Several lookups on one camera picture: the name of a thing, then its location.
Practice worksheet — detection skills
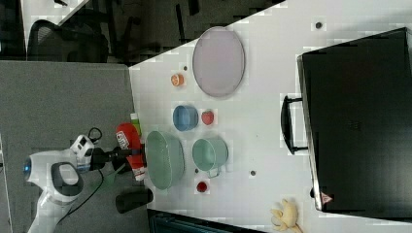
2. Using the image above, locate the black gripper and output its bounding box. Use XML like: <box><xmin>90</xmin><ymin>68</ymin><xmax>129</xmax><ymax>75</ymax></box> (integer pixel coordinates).
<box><xmin>89</xmin><ymin>148</ymin><xmax>146</xmax><ymax>174</ymax></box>

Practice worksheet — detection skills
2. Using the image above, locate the red ketchup bottle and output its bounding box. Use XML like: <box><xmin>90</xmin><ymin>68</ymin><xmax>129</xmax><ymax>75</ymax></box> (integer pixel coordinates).
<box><xmin>116</xmin><ymin>122</ymin><xmax>146</xmax><ymax>182</ymax></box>

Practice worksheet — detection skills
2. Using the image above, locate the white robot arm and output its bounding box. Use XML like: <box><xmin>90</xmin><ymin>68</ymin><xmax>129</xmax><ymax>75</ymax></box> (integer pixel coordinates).
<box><xmin>23</xmin><ymin>146</ymin><xmax>139</xmax><ymax>233</ymax></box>

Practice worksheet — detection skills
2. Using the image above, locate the green oval strainer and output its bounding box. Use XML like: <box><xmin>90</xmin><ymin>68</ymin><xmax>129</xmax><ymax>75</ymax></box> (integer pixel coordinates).
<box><xmin>145</xmin><ymin>131</ymin><xmax>185</xmax><ymax>190</ymax></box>

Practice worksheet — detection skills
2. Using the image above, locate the green white bottle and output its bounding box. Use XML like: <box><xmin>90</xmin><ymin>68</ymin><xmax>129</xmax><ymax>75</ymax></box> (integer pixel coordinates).
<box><xmin>130</xmin><ymin>113</ymin><xmax>142</xmax><ymax>143</ymax></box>

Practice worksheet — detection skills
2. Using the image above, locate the blue bowl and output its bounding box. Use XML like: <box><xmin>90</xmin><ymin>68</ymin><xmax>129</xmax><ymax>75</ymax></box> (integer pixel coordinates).
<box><xmin>172</xmin><ymin>105</ymin><xmax>198</xmax><ymax>131</ymax></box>

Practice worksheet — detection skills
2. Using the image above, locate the red tomato toy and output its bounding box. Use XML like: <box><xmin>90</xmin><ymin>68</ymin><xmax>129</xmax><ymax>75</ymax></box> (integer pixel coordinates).
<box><xmin>196</xmin><ymin>182</ymin><xmax>208</xmax><ymax>192</ymax></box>

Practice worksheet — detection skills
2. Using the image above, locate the orange slice toy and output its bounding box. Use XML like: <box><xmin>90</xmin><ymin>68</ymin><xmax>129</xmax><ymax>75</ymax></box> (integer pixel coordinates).
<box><xmin>171</xmin><ymin>74</ymin><xmax>185</xmax><ymax>86</ymax></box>

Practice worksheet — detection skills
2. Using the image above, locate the toy strawberry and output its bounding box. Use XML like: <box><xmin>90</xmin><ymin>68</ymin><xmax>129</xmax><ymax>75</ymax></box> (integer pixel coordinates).
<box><xmin>201</xmin><ymin>111</ymin><xmax>215</xmax><ymax>125</ymax></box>

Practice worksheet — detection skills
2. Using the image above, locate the black office chair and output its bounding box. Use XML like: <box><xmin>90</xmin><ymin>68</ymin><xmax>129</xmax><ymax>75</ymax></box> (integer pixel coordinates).
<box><xmin>27</xmin><ymin>19</ymin><xmax>109</xmax><ymax>63</ymax></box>

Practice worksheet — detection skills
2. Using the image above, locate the lavender round plate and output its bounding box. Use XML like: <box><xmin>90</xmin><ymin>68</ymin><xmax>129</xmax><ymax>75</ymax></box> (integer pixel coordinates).
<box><xmin>192</xmin><ymin>26</ymin><xmax>245</xmax><ymax>98</ymax></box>

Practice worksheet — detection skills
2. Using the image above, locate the peeled banana toy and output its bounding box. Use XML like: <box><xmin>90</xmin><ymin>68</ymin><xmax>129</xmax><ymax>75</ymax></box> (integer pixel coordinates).
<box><xmin>270</xmin><ymin>199</ymin><xmax>303</xmax><ymax>233</ymax></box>

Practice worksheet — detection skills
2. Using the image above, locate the silver toaster oven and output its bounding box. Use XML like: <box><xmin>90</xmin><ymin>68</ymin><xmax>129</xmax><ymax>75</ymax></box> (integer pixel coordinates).
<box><xmin>296</xmin><ymin>27</ymin><xmax>412</xmax><ymax>222</ymax></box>

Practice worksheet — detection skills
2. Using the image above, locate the black cable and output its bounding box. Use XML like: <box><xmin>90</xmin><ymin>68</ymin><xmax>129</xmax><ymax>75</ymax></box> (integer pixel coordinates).
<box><xmin>54</xmin><ymin>126</ymin><xmax>105</xmax><ymax>227</ymax></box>

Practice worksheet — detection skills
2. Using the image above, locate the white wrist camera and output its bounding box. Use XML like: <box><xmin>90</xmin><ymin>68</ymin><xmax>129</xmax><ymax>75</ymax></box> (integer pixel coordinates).
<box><xmin>70</xmin><ymin>135</ymin><xmax>94</xmax><ymax>173</ymax></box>

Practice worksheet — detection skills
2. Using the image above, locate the blue metal frame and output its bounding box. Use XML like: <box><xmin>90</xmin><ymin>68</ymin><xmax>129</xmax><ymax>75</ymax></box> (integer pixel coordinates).
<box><xmin>147</xmin><ymin>209</ymin><xmax>263</xmax><ymax>233</ymax></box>

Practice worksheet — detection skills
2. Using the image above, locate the green cup with handle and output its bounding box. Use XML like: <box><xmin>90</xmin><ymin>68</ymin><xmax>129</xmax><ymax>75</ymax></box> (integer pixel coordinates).
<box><xmin>192</xmin><ymin>136</ymin><xmax>228</xmax><ymax>179</ymax></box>

